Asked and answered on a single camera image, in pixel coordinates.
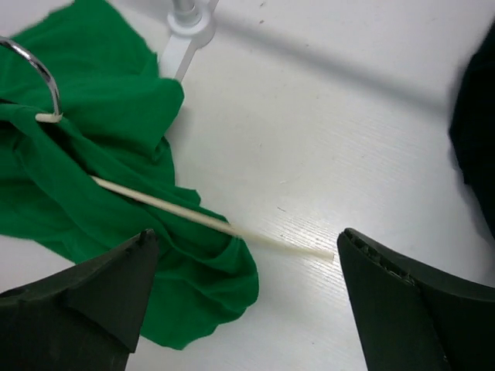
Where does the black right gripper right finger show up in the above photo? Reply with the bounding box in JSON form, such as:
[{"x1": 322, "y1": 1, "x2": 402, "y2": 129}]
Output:
[{"x1": 337, "y1": 228, "x2": 494, "y2": 370}]

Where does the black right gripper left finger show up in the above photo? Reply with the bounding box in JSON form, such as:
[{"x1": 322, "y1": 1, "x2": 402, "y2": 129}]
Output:
[{"x1": 1, "y1": 230, "x2": 159, "y2": 370}]

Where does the cream hanger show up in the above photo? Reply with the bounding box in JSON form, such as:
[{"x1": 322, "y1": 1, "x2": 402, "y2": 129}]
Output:
[{"x1": 1, "y1": 36, "x2": 334, "y2": 262}]

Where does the green t-shirt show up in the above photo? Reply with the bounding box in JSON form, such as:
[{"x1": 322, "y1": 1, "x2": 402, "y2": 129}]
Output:
[{"x1": 1, "y1": 1, "x2": 259, "y2": 349}]

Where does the black hanging t-shirt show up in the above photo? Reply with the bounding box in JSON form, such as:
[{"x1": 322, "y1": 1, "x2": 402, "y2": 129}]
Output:
[{"x1": 449, "y1": 28, "x2": 494, "y2": 233}]

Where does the white rack base foot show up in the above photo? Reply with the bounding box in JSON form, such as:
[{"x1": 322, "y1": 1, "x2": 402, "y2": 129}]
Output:
[{"x1": 159, "y1": 0, "x2": 219, "y2": 81}]

